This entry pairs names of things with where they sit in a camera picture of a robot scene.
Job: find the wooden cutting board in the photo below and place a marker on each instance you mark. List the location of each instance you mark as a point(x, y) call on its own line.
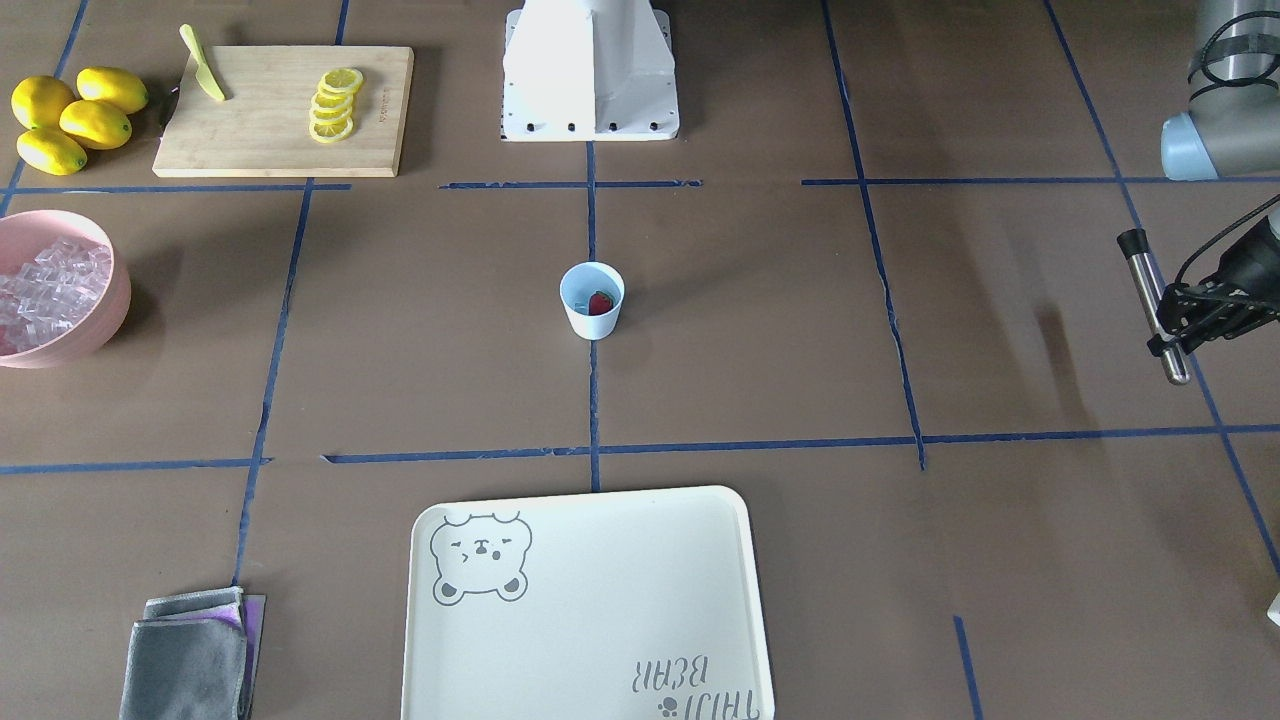
point(261, 128)

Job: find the lemon slices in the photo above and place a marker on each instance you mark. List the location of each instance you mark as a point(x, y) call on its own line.
point(331, 117)

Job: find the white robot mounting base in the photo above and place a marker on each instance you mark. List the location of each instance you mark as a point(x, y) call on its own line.
point(588, 71)

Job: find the red strawberry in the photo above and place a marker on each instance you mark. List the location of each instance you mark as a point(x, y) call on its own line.
point(600, 303)

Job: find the steel muddler rod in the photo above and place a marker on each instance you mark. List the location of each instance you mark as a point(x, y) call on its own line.
point(1134, 246)

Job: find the cream bear serving tray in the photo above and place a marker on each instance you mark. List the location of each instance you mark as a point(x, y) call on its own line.
point(616, 605)

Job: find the pink bowl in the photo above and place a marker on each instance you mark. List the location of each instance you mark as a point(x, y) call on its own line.
point(26, 233)

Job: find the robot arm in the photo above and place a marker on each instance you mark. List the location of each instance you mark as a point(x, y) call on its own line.
point(1230, 128)

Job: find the yellow-green knife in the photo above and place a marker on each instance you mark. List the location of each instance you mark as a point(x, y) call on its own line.
point(204, 74)

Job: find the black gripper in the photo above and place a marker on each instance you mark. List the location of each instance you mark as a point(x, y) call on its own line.
point(1256, 268)

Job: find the whole yellow lemon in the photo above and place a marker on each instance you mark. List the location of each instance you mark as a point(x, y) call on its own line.
point(51, 151)
point(96, 125)
point(38, 101)
point(115, 86)

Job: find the light blue plastic cup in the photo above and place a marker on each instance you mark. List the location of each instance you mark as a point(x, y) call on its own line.
point(575, 288)

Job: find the folded grey cloth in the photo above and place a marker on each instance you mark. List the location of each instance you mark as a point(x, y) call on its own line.
point(194, 655)

